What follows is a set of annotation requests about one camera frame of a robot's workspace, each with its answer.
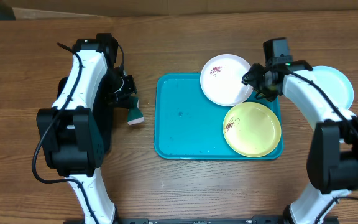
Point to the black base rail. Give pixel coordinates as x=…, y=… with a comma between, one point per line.
x=197, y=221

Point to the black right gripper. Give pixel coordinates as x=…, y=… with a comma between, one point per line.
x=252, y=81

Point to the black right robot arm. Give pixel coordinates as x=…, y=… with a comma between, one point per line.
x=332, y=164

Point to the light blue plate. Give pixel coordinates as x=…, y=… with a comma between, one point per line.
x=335, y=84

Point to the white plate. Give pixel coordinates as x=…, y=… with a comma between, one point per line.
x=221, y=80

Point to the teal plastic tray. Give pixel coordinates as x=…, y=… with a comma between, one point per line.
x=187, y=124

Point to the yellow plate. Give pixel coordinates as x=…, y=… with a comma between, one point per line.
x=252, y=129

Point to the pink green sponge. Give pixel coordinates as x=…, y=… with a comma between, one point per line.
x=135, y=116

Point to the black plastic tray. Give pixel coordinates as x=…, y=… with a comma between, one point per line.
x=82, y=133

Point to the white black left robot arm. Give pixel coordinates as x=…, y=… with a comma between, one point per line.
x=93, y=59

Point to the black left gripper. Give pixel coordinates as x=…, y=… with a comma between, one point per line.
x=125, y=97

